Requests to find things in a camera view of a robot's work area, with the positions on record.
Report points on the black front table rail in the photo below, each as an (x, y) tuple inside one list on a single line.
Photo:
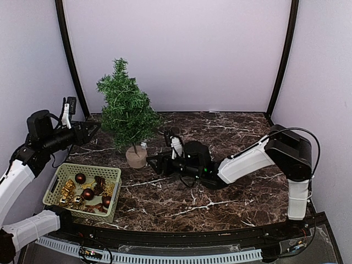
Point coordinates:
[(265, 235)]

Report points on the small white tag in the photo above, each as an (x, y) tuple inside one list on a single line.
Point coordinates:
[(143, 145)]

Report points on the brown pine cone ornament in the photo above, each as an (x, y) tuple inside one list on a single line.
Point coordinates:
[(99, 188)]

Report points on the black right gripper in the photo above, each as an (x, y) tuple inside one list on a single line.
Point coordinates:
[(163, 159)]

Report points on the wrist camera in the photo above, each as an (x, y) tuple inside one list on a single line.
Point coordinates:
[(68, 110), (175, 143)]

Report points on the right black frame post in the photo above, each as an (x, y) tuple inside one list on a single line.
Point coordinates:
[(294, 7)]

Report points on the black frame post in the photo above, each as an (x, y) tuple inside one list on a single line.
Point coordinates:
[(294, 7), (70, 57)]

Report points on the thin wire fairy lights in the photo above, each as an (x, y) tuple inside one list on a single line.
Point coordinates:
[(125, 100)]

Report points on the left black frame post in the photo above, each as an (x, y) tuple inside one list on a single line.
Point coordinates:
[(70, 57)]

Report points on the small green christmas tree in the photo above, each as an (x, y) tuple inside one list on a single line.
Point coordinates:
[(131, 128)]

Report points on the white cable duct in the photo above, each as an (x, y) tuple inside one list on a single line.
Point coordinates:
[(146, 255)]

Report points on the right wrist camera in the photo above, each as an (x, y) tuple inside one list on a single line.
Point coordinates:
[(175, 143)]

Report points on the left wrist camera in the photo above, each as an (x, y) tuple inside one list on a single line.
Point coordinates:
[(68, 110)]

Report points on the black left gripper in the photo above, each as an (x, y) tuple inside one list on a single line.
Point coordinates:
[(82, 137)]

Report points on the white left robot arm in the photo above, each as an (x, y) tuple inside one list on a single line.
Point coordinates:
[(26, 163)]

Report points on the green plastic basket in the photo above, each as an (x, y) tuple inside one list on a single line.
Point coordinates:
[(93, 209)]

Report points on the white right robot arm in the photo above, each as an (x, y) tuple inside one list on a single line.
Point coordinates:
[(281, 147)]

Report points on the brown bauble ornament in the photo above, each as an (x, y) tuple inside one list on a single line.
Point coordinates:
[(88, 194), (80, 178), (106, 201)]

